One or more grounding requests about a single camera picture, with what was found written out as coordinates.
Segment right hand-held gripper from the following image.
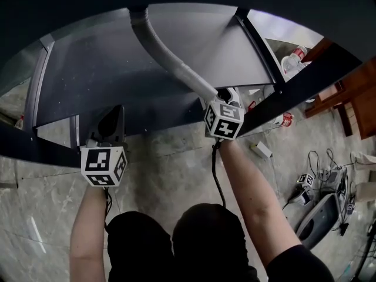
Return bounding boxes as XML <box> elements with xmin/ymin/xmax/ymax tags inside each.
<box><xmin>204</xmin><ymin>87</ymin><xmax>245</xmax><ymax>142</ymax></box>

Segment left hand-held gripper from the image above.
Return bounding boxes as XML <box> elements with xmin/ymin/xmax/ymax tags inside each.
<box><xmin>79</xmin><ymin>104</ymin><xmax>129</xmax><ymax>189</ymax></box>

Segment dark grey under-sink cabinet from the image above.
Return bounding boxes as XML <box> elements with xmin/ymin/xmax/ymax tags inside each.
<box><xmin>23</xmin><ymin>3</ymin><xmax>283</xmax><ymax>135</ymax></box>

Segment person's right forearm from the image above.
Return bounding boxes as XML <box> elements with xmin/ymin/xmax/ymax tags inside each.
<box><xmin>217</xmin><ymin>139</ymin><xmax>302</xmax><ymax>268</ymax></box>

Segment person's left forearm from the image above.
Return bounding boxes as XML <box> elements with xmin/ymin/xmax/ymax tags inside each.
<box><xmin>69</xmin><ymin>184</ymin><xmax>112</xmax><ymax>282</ymax></box>

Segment small white box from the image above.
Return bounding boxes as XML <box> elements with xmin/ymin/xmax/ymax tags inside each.
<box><xmin>249</xmin><ymin>141</ymin><xmax>274</xmax><ymax>159</ymax></box>

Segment dark cabinet door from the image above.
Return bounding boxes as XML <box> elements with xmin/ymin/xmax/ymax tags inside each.
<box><xmin>0</xmin><ymin>118</ymin><xmax>85</xmax><ymax>170</ymax></box>
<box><xmin>237</xmin><ymin>41</ymin><xmax>364</xmax><ymax>138</ymax></box>

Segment spare hand-held gripper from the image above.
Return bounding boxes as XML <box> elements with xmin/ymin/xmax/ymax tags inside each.
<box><xmin>282</xmin><ymin>173</ymin><xmax>315</xmax><ymax>211</ymax></box>

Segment person's legs in black trousers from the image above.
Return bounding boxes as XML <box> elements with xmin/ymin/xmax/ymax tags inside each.
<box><xmin>106</xmin><ymin>203</ymin><xmax>261</xmax><ymax>282</ymax></box>

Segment grey power adapter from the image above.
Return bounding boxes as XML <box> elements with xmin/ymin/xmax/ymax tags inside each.
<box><xmin>324</xmin><ymin>169</ymin><xmax>345</xmax><ymax>189</ymax></box>

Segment grey case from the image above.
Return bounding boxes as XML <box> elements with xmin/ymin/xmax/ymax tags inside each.
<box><xmin>294</xmin><ymin>192</ymin><xmax>343</xmax><ymax>250</ymax></box>

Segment brown wooden furniture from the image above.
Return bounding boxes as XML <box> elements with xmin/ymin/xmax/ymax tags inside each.
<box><xmin>304</xmin><ymin>36</ymin><xmax>376</xmax><ymax>141</ymax></box>

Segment pale bag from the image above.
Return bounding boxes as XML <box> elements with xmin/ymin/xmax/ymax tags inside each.
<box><xmin>350</xmin><ymin>150</ymin><xmax>376</xmax><ymax>203</ymax></box>

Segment person's black sleeve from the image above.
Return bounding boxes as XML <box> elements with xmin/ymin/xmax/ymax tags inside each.
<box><xmin>266</xmin><ymin>244</ymin><xmax>335</xmax><ymax>282</ymax></box>

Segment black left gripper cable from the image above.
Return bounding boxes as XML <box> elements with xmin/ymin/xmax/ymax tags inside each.
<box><xmin>103</xmin><ymin>187</ymin><xmax>113</xmax><ymax>227</ymax></box>

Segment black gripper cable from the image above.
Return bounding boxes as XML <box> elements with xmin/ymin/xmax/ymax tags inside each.
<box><xmin>211</xmin><ymin>139</ymin><xmax>227</xmax><ymax>207</ymax></box>
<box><xmin>103</xmin><ymin>187</ymin><xmax>113</xmax><ymax>227</ymax></box>

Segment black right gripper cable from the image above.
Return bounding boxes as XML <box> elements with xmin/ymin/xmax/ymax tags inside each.
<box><xmin>211</xmin><ymin>139</ymin><xmax>227</xmax><ymax>207</ymax></box>

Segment grey corrugated drain hose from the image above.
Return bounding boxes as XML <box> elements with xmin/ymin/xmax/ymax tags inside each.
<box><xmin>128</xmin><ymin>6</ymin><xmax>219</xmax><ymax>100</ymax></box>

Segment tangle of black cables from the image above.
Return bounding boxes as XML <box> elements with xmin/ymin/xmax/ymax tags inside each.
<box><xmin>307</xmin><ymin>147</ymin><xmax>361</xmax><ymax>237</ymax></box>

